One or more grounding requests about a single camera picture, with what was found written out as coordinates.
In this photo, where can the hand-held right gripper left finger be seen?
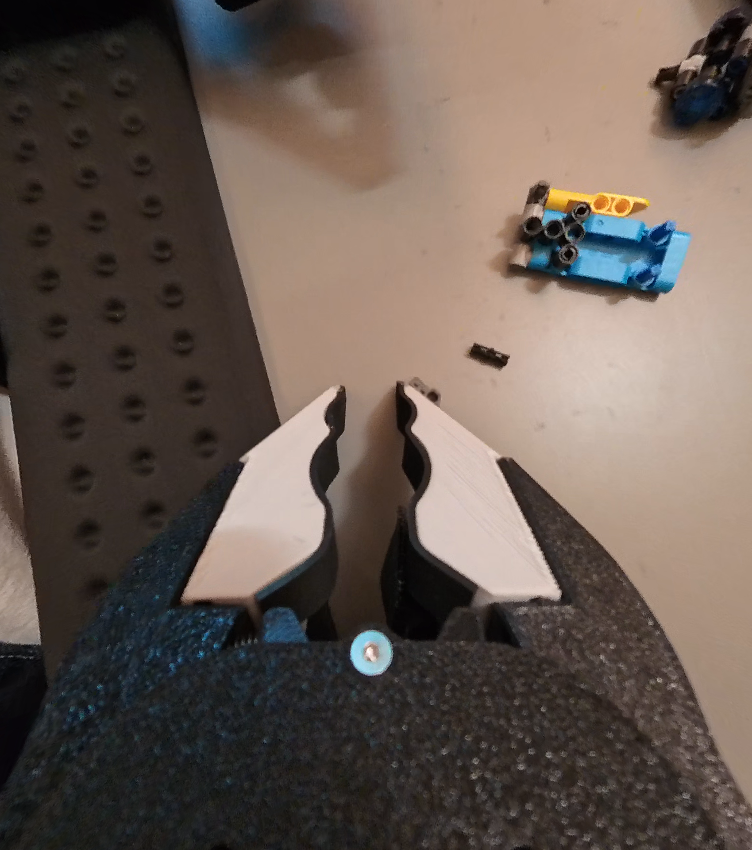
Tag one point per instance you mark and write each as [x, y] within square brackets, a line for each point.
[263, 524]

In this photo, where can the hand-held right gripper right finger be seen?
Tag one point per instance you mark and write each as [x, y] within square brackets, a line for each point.
[482, 524]

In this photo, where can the grey desk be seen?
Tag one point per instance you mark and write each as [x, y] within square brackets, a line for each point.
[615, 465]

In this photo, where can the blue tracked toy assembly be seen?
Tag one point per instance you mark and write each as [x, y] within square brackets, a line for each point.
[727, 66]

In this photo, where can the blue-yellow brick assembly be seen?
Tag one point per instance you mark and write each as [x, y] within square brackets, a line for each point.
[615, 259]

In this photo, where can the small black pin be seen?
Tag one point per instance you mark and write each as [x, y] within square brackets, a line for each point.
[490, 355]

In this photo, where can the dark grey connector piece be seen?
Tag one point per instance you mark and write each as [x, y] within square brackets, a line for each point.
[427, 390]

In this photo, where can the yellow building piece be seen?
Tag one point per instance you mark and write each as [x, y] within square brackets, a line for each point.
[601, 201]

